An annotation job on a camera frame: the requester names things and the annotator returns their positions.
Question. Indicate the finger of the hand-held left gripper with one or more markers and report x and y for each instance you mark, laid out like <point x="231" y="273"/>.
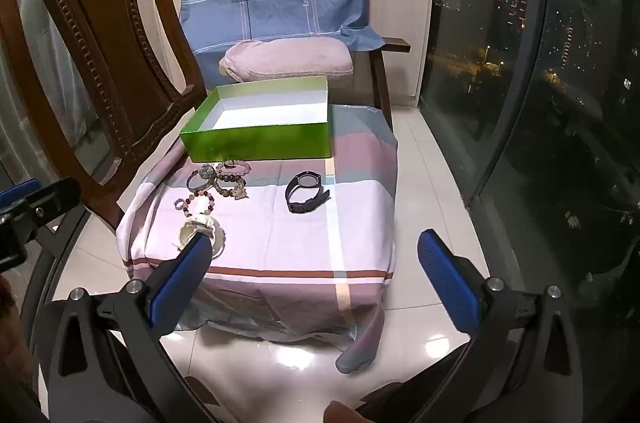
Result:
<point x="20" y="191"/>
<point x="52" y="199"/>

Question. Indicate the dark wooden armchair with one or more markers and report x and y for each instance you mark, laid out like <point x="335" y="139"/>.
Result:
<point x="397" y="44"/>

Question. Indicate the green cardboard box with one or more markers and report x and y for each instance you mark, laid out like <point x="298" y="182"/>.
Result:
<point x="250" y="143"/>

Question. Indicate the carved wooden chair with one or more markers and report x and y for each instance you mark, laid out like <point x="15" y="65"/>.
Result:
<point x="100" y="28"/>

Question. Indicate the pink pillow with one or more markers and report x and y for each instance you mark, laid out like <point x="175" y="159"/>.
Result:
<point x="285" y="58"/>

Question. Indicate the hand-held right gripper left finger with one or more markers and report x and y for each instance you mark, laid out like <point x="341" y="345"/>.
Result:
<point x="182" y="273"/>

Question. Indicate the dark framed glass window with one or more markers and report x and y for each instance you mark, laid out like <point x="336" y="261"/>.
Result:
<point x="550" y="53"/>

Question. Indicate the black wristwatch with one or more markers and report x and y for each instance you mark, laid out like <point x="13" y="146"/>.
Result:
<point x="305" y="204"/>

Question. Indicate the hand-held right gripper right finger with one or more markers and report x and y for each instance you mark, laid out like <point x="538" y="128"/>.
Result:
<point x="447" y="283"/>

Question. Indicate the pink plaid cloth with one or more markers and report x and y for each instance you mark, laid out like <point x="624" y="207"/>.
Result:
<point x="300" y="243"/>

